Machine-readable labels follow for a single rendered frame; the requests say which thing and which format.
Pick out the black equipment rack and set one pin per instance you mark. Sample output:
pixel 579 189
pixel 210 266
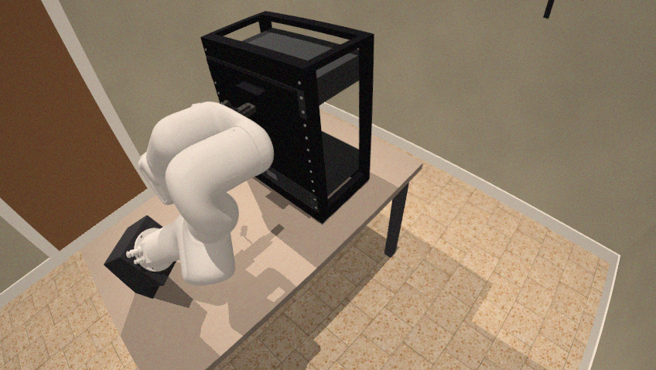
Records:
pixel 308 163

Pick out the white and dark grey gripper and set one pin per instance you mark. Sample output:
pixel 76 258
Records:
pixel 246 109

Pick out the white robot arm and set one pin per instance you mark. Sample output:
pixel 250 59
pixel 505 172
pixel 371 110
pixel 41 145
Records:
pixel 234 149

